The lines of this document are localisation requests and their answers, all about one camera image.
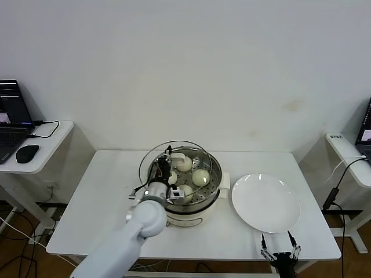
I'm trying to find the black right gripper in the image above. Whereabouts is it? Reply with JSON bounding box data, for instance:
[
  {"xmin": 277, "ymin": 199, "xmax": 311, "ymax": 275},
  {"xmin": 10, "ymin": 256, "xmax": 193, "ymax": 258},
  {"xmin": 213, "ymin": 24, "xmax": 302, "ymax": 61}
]
[{"xmin": 260, "ymin": 230, "xmax": 302, "ymax": 278}]

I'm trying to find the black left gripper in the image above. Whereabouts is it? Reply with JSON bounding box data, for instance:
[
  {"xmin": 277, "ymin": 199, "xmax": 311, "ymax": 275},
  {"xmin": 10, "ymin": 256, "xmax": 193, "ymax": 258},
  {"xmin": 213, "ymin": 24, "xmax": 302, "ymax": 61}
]
[{"xmin": 148, "ymin": 145, "xmax": 173, "ymax": 184}]

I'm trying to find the glass lid with white handle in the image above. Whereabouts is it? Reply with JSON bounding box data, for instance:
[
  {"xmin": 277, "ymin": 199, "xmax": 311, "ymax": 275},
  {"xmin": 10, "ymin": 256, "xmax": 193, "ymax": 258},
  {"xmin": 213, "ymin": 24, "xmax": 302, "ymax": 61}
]
[{"xmin": 138, "ymin": 140, "xmax": 214, "ymax": 203}]

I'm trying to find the stainless steel steamer basket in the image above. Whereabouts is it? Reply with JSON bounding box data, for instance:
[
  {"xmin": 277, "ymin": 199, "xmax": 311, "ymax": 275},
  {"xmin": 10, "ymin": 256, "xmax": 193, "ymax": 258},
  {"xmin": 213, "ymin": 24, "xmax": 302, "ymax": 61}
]
[{"xmin": 141, "ymin": 144, "xmax": 232, "ymax": 210}]

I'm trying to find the white round plate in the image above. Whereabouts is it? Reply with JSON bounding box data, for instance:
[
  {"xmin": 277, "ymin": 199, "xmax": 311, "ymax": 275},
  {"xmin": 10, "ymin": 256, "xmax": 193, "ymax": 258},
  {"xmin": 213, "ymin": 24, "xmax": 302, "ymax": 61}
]
[{"xmin": 231, "ymin": 173, "xmax": 301, "ymax": 234}]

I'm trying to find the cream electric cooker base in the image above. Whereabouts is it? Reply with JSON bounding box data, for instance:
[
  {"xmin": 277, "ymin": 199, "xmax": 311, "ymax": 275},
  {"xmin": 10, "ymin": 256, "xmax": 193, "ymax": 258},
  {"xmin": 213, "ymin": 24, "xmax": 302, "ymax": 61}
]
[{"xmin": 163, "ymin": 188, "xmax": 230, "ymax": 229}]

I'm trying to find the white side table with label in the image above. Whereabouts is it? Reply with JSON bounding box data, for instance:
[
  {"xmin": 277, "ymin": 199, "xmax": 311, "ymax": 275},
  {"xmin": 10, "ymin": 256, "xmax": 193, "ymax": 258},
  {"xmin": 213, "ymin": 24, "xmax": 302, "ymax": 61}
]
[{"xmin": 324, "ymin": 132, "xmax": 371, "ymax": 254}]

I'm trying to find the white side table with mouse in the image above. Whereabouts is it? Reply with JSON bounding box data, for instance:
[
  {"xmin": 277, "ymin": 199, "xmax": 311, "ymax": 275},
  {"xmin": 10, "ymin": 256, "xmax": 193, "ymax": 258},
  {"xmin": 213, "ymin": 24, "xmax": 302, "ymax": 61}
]
[{"xmin": 0, "ymin": 120, "xmax": 75, "ymax": 229}]

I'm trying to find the black laptop without mouse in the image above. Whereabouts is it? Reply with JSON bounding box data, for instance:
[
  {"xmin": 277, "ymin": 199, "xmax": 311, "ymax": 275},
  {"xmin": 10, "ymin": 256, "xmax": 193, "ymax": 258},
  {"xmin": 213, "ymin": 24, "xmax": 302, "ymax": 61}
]
[{"xmin": 355, "ymin": 98, "xmax": 371, "ymax": 164}]

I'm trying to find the black computer mouse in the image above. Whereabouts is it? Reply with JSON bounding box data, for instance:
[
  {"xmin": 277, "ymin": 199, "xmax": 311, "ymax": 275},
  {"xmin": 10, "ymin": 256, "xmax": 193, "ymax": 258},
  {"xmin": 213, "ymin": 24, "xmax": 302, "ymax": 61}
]
[{"xmin": 16, "ymin": 144, "xmax": 40, "ymax": 163}]

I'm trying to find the black laptop with mouse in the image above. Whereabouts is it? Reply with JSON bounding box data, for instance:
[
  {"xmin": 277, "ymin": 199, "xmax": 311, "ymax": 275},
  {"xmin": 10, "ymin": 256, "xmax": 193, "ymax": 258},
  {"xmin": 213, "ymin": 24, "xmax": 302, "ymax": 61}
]
[{"xmin": 0, "ymin": 79, "xmax": 36, "ymax": 165}]

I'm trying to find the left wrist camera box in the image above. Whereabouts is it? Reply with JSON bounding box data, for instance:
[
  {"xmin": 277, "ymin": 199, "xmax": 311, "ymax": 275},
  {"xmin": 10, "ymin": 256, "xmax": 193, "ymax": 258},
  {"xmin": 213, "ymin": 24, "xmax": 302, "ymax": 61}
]
[{"xmin": 169, "ymin": 188, "xmax": 186, "ymax": 201}]

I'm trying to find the black power adapter cable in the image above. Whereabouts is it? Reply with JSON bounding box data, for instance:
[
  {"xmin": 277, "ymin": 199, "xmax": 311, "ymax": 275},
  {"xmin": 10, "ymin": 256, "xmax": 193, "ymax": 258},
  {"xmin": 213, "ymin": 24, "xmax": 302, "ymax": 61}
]
[{"xmin": 322, "ymin": 158, "xmax": 371, "ymax": 278}]

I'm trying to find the white table frame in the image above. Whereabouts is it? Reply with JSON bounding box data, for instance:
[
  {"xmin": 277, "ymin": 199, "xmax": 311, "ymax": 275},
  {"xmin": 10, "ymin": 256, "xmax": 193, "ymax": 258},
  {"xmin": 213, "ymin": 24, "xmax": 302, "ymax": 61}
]
[{"xmin": 124, "ymin": 257, "xmax": 293, "ymax": 278}]

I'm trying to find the black laptop charger cable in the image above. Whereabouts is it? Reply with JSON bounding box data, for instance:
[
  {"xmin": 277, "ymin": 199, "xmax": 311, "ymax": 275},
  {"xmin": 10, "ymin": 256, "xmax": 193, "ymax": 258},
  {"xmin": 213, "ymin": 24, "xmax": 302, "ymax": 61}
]
[{"xmin": 27, "ymin": 119, "xmax": 60, "ymax": 138}]

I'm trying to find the white floor cable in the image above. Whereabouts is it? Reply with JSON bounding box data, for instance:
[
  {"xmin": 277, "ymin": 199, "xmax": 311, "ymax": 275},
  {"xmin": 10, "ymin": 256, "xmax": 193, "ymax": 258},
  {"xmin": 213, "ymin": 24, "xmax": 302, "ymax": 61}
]
[{"xmin": 0, "ymin": 215, "xmax": 49, "ymax": 250}]

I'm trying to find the black floor cable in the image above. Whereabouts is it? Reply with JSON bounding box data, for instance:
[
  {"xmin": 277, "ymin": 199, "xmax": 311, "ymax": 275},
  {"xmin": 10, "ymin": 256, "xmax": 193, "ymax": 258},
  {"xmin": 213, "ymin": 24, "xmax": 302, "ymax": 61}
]
[{"xmin": 0, "ymin": 207, "xmax": 57, "ymax": 278}]

